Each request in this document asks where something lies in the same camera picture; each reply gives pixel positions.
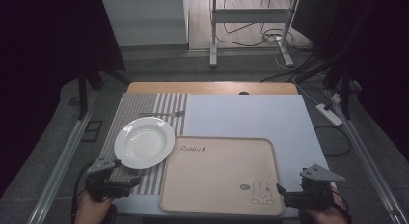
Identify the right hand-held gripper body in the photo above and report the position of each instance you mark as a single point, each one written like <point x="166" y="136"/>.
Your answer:
<point x="313" y="193"/>

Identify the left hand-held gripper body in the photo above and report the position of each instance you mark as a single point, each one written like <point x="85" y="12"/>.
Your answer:
<point x="102" y="182"/>

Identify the person's right hand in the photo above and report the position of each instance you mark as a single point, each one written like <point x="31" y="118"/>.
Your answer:
<point x="326" y="216"/>

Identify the person's left hand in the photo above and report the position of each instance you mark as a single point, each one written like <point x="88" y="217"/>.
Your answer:
<point x="91" y="211"/>

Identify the white round plate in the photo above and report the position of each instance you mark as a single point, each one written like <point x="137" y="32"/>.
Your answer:
<point x="144" y="143"/>

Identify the grey striped placemat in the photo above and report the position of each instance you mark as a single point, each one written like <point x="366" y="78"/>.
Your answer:
<point x="138" y="105"/>

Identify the beige tray with rabbit print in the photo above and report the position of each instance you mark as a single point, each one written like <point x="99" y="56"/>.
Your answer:
<point x="218" y="175"/>

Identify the metal fork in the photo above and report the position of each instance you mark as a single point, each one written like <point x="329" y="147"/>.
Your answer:
<point x="167" y="114"/>

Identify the white board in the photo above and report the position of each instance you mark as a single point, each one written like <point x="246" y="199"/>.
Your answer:
<point x="250" y="116"/>

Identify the white power strip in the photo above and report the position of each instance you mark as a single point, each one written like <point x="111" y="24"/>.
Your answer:
<point x="328" y="114"/>

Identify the black metal stand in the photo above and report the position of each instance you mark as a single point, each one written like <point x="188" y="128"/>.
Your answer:
<point x="344" y="92"/>
<point x="84" y="89"/>

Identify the wooden table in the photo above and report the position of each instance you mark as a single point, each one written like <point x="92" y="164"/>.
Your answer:
<point x="209" y="88"/>

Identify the white cabinet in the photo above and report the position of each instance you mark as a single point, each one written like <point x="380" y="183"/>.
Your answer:
<point x="146" y="22"/>

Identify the metal floor rail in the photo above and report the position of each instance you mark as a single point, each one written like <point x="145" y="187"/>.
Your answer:
<point x="61" y="159"/>
<point x="369" y="159"/>

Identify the white metal desk frame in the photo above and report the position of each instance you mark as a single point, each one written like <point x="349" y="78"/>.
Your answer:
<point x="247" y="15"/>

